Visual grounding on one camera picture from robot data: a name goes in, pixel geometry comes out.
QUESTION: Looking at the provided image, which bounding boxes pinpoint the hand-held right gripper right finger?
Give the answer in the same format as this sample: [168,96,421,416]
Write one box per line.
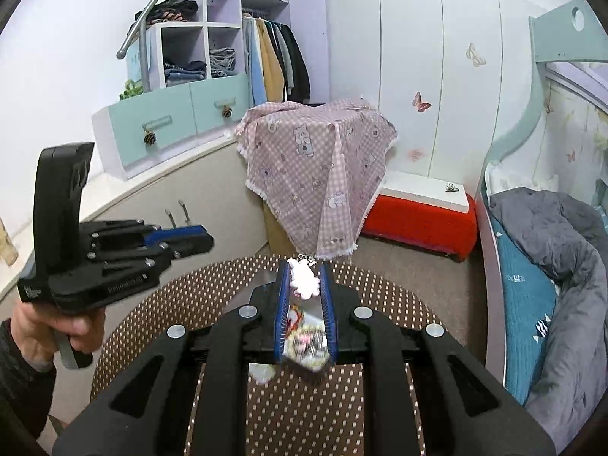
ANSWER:
[318,261,557,456]

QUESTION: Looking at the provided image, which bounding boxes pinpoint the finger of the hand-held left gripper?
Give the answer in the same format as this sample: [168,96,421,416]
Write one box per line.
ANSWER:
[92,219,210,244]
[89,235,215,269]

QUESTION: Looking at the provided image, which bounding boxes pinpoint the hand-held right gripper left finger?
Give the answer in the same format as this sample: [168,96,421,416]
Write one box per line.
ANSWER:
[51,261,292,456]

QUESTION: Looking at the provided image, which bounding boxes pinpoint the white flower keychain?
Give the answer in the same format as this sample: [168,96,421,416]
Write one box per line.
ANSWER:
[287,254,320,301]

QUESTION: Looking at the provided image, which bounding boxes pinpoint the grey metal box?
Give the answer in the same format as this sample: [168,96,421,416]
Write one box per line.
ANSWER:
[280,294,334,377]

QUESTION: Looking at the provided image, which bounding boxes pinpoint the person's left forearm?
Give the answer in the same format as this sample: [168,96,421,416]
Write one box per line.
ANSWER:
[0,318,59,439]

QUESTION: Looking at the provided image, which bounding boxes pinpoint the person's left hand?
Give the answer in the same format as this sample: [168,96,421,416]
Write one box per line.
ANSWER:
[9,301,106,373]

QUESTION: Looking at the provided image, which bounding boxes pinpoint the white low cabinet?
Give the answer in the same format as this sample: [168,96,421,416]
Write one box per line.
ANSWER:
[0,137,272,419]

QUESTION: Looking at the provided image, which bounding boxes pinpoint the beige bottle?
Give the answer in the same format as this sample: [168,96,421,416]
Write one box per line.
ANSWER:
[0,217,20,267]

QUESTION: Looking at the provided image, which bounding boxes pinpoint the teal drawer unit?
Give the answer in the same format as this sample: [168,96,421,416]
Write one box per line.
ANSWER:
[91,73,253,182]

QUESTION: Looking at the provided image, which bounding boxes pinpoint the red storage ottoman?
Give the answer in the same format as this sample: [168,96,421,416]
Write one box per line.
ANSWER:
[360,189,478,263]

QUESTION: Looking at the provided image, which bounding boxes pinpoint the pink checked bear cloth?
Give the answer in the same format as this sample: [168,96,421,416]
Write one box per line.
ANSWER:
[234,97,399,260]

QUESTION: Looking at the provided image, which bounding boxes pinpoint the white board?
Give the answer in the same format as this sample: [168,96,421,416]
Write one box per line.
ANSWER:
[379,172,471,214]

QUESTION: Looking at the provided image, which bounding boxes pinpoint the folded blue jeans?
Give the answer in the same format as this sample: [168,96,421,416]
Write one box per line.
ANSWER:
[163,59,208,87]

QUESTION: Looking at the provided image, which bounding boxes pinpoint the folded grey clothes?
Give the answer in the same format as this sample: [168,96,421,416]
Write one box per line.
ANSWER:
[208,47,238,79]

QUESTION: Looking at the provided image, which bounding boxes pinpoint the light blue hanging garment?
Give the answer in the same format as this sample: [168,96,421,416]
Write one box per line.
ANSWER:
[242,16,268,106]

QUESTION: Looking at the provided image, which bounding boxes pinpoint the yellow hanging coat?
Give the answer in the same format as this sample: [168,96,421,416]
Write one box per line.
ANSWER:
[256,18,286,104]

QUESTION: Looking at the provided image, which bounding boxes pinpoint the teal bed sheet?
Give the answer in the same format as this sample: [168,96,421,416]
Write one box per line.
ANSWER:
[489,213,560,407]

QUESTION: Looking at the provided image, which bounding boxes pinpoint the dark hanging jacket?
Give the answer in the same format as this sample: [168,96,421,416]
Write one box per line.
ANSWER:
[266,21,312,101]

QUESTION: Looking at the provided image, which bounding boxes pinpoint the grey metal handrail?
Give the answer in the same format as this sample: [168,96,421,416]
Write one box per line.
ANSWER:
[116,0,192,94]

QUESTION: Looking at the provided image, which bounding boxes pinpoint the pile of dark clothes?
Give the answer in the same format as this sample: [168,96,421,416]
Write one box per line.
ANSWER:
[134,0,200,25]

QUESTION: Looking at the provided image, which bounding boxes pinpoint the white cubby shelf unit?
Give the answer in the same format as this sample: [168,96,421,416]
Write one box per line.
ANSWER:
[125,0,291,90]

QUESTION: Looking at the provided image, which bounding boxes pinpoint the white pillow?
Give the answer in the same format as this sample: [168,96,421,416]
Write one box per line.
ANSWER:
[484,163,560,196]

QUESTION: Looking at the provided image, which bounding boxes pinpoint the grey quilt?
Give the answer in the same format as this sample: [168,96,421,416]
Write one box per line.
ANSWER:
[489,187,608,448]

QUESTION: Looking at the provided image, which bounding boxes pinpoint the white wardrobe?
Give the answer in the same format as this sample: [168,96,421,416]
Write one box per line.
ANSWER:
[322,0,562,192]

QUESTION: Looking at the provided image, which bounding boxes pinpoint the beige butterfly sticker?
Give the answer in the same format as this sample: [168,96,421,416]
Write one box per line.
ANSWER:
[465,42,488,68]

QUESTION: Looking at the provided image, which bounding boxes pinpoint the teal bunk bed frame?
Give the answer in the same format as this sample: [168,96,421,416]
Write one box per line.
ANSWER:
[475,0,608,390]

